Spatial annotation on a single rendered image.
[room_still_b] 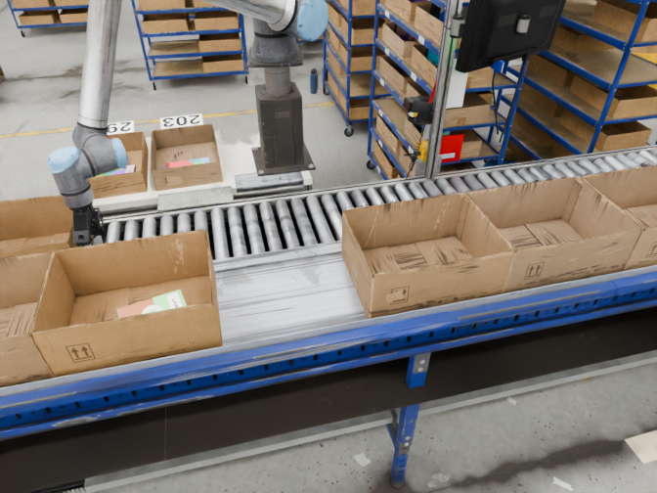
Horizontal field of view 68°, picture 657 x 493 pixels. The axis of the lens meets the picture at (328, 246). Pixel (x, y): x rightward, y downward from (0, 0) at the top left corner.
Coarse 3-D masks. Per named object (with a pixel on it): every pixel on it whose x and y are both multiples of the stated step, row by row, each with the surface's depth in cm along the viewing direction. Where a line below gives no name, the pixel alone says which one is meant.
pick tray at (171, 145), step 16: (176, 128) 229; (192, 128) 231; (208, 128) 233; (160, 144) 232; (176, 144) 234; (192, 144) 235; (208, 144) 236; (160, 160) 223; (176, 160) 223; (160, 176) 201; (176, 176) 203; (192, 176) 205; (208, 176) 207
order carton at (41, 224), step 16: (0, 208) 170; (16, 208) 171; (32, 208) 172; (48, 208) 174; (64, 208) 175; (0, 224) 173; (16, 224) 175; (32, 224) 176; (48, 224) 177; (64, 224) 178; (0, 240) 177; (16, 240) 177; (32, 240) 178; (48, 240) 178; (64, 240) 177; (0, 256) 149
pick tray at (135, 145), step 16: (128, 144) 228; (144, 144) 219; (128, 160) 223; (144, 160) 210; (112, 176) 196; (128, 176) 198; (144, 176) 202; (96, 192) 198; (112, 192) 200; (128, 192) 202; (144, 192) 204
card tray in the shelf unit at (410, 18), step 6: (390, 0) 284; (396, 0) 276; (402, 0) 268; (408, 0) 261; (390, 6) 286; (396, 6) 277; (402, 6) 269; (408, 6) 261; (414, 6) 259; (396, 12) 278; (402, 12) 270; (408, 12) 263; (414, 12) 261; (408, 18) 264; (414, 18) 263
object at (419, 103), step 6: (420, 96) 197; (426, 96) 198; (408, 102) 194; (414, 102) 193; (420, 102) 194; (426, 102) 195; (432, 102) 195; (408, 108) 194; (414, 108) 194; (420, 108) 195; (426, 108) 195; (432, 108) 196; (414, 114) 199; (420, 114) 198; (426, 114) 199; (420, 120) 200
